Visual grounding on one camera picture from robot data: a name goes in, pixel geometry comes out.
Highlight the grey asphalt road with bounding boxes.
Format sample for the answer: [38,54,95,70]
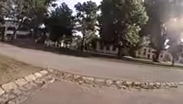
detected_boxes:
[0,41,183,89]

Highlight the cobblestone kerb strip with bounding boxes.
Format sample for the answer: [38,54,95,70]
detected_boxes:
[0,56,183,104]

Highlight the row of trees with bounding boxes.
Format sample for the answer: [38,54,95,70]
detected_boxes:
[0,0,183,67]

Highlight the pale building behind trees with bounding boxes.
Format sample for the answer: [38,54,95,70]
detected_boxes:
[92,29,183,65]

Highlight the grey asphalt path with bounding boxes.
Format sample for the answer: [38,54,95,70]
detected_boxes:
[16,63,183,104]

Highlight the building with sloped roof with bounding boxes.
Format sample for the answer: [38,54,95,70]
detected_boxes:
[0,16,37,46]

